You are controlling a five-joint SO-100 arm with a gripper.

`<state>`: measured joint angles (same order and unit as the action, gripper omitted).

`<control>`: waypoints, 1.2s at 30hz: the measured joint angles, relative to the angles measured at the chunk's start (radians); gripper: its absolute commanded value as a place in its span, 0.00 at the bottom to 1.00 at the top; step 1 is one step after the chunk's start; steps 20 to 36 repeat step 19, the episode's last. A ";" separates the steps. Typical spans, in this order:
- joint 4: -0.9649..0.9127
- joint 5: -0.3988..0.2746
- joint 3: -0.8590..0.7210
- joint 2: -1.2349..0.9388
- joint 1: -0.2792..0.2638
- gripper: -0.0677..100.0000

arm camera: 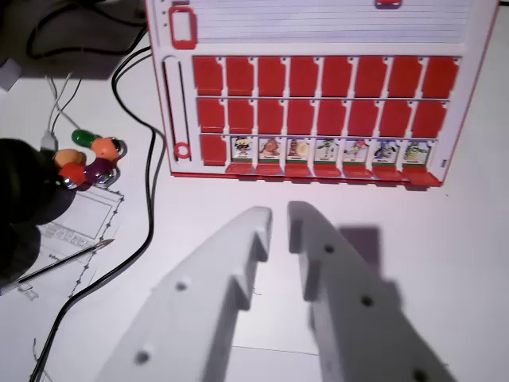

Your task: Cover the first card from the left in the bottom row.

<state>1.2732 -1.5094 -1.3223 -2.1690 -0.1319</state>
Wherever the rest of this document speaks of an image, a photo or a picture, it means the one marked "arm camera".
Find red board flap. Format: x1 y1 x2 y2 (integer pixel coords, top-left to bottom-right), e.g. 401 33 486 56
200 134 227 166

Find clear ballpoint pen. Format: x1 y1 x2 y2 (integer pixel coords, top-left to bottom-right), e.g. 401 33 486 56
0 238 115 298

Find printed paper sheet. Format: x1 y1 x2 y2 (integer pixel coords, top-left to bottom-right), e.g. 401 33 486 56
0 186 126 382

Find black headphones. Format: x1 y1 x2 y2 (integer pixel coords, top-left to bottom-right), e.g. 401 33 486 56
0 138 80 282

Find red and white game board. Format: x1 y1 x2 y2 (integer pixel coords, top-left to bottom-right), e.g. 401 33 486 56
143 0 501 187

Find small white box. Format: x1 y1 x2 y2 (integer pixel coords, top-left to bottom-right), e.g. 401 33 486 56
0 59 23 92

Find long black cable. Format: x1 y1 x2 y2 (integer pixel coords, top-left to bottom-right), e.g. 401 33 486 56
29 45 156 382

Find grey cable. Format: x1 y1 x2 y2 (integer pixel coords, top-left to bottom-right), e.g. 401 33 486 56
115 49 168 192

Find white cable plug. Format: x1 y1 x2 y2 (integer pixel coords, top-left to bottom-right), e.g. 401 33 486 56
41 129 59 151

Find looped black cable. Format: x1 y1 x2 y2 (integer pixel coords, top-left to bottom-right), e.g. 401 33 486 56
25 7 148 60

